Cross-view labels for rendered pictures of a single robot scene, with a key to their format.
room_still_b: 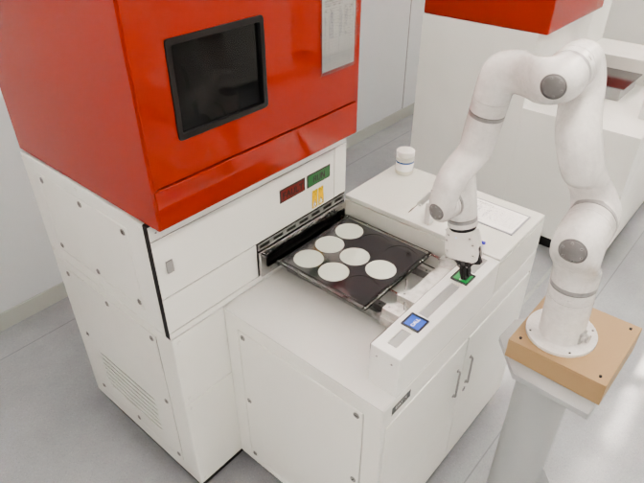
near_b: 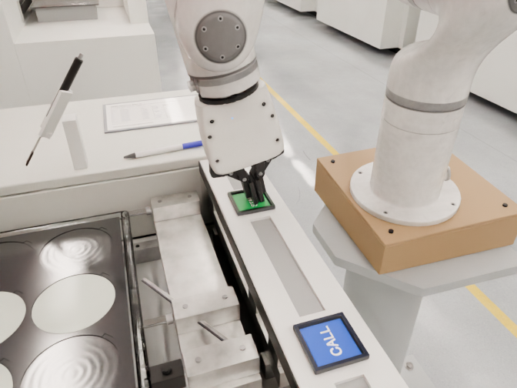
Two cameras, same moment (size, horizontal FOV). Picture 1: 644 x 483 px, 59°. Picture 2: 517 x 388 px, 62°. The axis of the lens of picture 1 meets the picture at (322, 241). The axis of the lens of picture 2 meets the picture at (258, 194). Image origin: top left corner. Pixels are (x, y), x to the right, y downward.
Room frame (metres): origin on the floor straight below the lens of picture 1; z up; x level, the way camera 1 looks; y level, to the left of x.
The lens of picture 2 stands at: (1.06, 0.02, 1.31)
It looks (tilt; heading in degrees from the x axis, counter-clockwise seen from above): 33 degrees down; 301
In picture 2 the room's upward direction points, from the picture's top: straight up
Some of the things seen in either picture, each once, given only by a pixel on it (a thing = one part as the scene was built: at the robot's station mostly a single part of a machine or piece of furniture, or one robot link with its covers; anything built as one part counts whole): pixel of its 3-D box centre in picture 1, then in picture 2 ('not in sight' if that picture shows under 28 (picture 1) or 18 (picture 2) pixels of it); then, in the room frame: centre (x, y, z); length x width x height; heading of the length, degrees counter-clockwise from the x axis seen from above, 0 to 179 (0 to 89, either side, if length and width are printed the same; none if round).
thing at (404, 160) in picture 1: (404, 161); not in sight; (2.00, -0.32, 1.01); 0.07 x 0.07 x 0.10
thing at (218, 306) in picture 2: (411, 300); (205, 309); (1.31, -0.27, 0.89); 0.08 x 0.03 x 0.03; 49
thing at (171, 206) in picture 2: (451, 264); (175, 205); (1.49, -0.43, 0.89); 0.08 x 0.03 x 0.03; 49
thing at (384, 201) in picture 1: (440, 220); (75, 165); (1.76, -0.43, 0.89); 0.62 x 0.35 x 0.14; 49
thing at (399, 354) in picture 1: (438, 317); (280, 297); (1.24, -0.34, 0.89); 0.55 x 0.09 x 0.14; 139
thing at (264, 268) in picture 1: (305, 236); not in sight; (1.65, 0.06, 0.89); 0.44 x 0.02 x 0.10; 139
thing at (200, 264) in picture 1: (264, 225); not in sight; (1.53, 0.19, 1.02); 0.82 x 0.03 x 0.40; 139
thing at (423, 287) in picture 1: (424, 295); (195, 284); (1.37, -0.32, 0.87); 0.36 x 0.08 x 0.03; 139
